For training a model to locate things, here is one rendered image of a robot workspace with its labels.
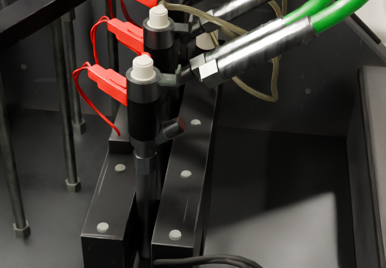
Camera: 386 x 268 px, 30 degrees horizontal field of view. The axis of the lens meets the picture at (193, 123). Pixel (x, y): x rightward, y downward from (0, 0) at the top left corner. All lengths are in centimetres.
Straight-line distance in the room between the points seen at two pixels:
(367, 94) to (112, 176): 34
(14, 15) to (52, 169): 28
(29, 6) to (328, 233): 42
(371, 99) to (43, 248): 41
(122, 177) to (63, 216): 19
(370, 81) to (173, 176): 31
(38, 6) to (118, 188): 19
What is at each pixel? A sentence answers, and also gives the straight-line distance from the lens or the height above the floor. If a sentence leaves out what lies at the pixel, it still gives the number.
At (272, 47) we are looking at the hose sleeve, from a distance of 54.
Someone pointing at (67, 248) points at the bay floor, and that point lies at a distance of 83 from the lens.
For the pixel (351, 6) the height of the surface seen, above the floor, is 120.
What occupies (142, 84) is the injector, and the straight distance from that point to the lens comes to 56.
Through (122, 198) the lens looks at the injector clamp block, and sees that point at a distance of 67.
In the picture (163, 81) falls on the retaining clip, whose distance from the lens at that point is 57.
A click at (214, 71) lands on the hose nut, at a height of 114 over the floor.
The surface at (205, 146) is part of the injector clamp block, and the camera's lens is 72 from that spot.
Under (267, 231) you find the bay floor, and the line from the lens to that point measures 85.
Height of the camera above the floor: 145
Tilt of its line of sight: 38 degrees down
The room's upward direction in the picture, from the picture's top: 2 degrees clockwise
